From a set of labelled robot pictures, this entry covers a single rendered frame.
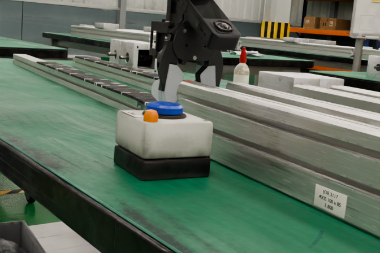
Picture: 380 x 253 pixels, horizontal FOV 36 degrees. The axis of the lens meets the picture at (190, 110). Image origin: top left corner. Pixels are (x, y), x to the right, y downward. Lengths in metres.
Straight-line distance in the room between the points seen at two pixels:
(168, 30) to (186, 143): 0.28
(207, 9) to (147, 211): 0.39
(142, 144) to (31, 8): 11.73
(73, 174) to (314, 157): 0.24
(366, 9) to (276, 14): 4.66
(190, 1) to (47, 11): 11.62
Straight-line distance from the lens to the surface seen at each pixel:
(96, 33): 4.62
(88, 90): 1.21
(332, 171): 0.53
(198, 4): 0.81
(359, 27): 4.30
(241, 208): 0.53
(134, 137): 0.60
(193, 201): 0.53
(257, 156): 0.62
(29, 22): 12.28
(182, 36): 0.82
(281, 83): 0.89
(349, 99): 0.78
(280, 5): 8.90
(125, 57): 1.78
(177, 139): 0.59
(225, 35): 0.76
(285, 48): 5.70
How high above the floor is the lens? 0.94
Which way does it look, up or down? 8 degrees down
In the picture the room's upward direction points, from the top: 5 degrees clockwise
